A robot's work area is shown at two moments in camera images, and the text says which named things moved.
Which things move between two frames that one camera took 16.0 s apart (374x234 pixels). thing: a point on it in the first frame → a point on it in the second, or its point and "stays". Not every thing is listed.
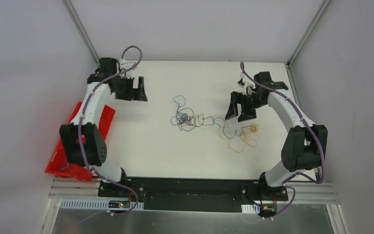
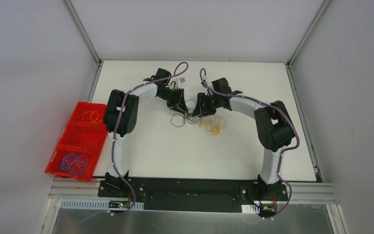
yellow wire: (246, 131) → (213, 126)
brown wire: (203, 118) → (178, 120)
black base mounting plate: (196, 194) stays
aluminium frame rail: (315, 193) stays
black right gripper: (247, 99) → (204, 104)
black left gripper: (122, 87) → (175, 99)
